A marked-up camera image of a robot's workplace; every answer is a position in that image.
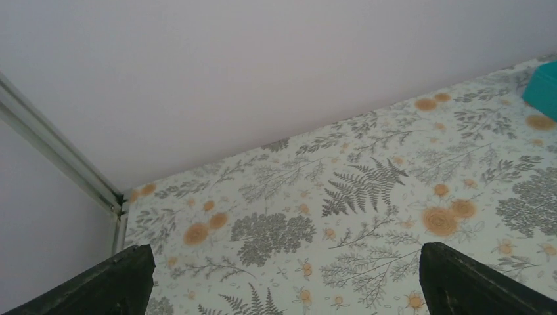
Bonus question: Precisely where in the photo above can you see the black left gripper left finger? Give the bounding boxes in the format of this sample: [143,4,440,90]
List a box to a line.
[6,245,156,314]

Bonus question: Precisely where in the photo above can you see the floral patterned table mat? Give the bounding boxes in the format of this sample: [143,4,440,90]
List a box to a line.
[125,54,556,314]

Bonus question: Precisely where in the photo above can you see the aluminium corner frame post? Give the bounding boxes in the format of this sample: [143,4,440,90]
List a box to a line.
[1,73,127,254]

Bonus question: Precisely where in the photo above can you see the teal square plastic bin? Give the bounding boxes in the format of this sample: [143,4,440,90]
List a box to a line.
[522,61,556,121]

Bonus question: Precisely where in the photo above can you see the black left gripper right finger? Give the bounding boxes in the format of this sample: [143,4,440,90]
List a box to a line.
[419,242,556,315]

